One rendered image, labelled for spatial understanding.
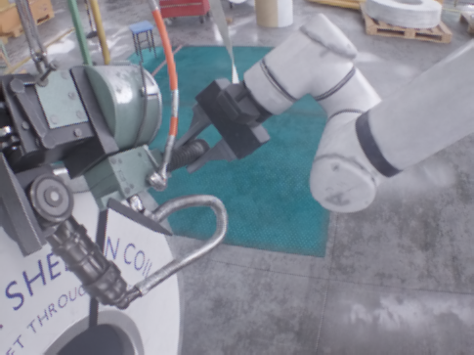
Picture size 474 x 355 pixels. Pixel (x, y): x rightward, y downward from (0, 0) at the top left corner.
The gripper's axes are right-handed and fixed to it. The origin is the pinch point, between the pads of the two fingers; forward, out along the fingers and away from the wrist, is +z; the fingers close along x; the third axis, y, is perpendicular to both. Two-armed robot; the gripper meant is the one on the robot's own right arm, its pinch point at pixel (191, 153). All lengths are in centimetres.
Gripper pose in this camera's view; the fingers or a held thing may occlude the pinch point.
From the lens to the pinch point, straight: 67.1
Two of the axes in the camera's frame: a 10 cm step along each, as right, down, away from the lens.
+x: -5.7, -8.2, 0.6
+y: 4.2, -2.3, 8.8
